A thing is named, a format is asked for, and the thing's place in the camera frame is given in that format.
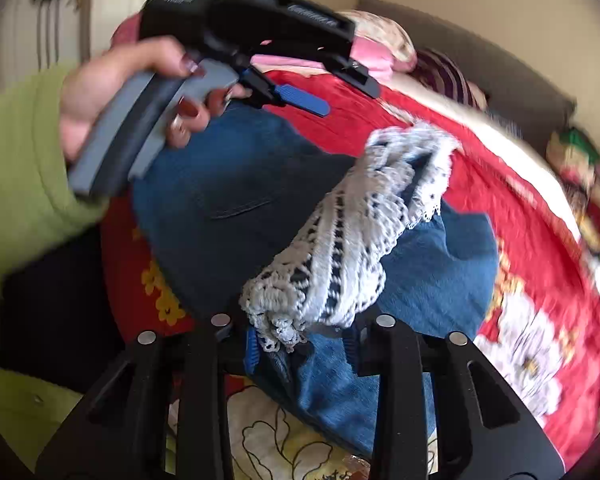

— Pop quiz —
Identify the cream wardrobe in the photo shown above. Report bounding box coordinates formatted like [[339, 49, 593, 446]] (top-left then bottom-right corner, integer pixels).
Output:
[[0, 0, 151, 106]]

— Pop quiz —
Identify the person's green sweater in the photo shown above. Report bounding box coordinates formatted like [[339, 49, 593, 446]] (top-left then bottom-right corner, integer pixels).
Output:
[[0, 365, 86, 471]]

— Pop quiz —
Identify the striped dark garment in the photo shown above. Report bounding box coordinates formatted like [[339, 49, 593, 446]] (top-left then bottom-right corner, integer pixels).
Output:
[[412, 49, 488, 111]]

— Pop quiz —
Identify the red floral blanket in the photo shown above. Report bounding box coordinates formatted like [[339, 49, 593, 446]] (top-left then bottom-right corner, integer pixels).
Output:
[[100, 67, 600, 480]]

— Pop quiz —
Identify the stack of folded clothes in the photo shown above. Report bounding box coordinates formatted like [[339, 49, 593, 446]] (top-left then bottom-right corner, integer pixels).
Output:
[[547, 127, 600, 271]]

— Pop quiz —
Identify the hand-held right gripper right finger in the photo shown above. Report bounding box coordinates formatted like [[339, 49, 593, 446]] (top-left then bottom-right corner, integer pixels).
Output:
[[346, 312, 566, 480]]

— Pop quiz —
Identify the floral pillow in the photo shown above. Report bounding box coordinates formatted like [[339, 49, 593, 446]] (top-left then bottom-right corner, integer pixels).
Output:
[[337, 9, 417, 73]]

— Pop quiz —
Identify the person's left hand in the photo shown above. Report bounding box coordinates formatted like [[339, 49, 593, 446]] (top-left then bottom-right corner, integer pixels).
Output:
[[60, 37, 252, 162]]

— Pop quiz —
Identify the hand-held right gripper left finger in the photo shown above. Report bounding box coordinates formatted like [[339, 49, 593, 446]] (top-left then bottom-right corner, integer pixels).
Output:
[[35, 312, 260, 480]]

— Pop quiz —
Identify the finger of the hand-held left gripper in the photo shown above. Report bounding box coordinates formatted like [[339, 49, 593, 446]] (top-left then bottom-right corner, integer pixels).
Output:
[[239, 65, 329, 119], [329, 56, 382, 100]]

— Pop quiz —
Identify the pink quilt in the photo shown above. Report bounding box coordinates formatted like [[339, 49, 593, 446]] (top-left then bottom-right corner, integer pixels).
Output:
[[252, 35, 398, 73]]

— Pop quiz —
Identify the grey bed headboard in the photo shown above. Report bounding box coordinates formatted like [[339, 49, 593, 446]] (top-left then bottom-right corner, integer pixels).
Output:
[[355, 0, 578, 133]]

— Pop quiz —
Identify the blue denim pants lace trim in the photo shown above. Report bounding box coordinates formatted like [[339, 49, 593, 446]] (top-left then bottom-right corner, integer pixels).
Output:
[[130, 105, 501, 461]]

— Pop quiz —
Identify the person's left forearm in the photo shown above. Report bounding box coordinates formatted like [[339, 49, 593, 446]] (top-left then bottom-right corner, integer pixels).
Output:
[[0, 62, 112, 306]]

